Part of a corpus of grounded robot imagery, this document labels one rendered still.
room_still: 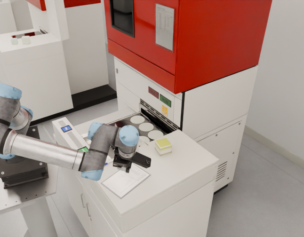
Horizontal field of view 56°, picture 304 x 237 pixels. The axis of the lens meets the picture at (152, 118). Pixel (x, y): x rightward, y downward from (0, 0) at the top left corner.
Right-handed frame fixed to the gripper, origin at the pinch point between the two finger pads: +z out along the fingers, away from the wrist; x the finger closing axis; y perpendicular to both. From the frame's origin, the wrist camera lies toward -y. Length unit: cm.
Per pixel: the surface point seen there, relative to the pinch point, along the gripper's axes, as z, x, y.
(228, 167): 88, -57, -82
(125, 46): 7, -89, 20
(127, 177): 9.0, 0.4, -0.2
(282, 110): 87, -131, -136
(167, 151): 10.4, -19.6, -18.4
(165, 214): 21.6, 11.3, -23.7
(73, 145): 24.8, -18.6, 34.9
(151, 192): 3.9, 7.3, -13.0
